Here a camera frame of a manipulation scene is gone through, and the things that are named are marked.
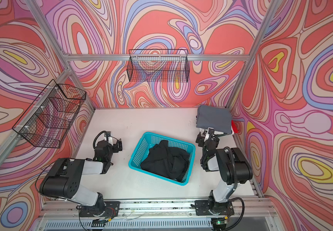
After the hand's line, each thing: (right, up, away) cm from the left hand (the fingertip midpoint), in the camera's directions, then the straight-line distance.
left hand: (114, 138), depth 94 cm
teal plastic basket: (+19, -7, -3) cm, 21 cm away
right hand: (+62, +2, +1) cm, 62 cm away
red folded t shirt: (+86, +7, +13) cm, 87 cm away
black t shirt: (+36, -13, -9) cm, 40 cm away
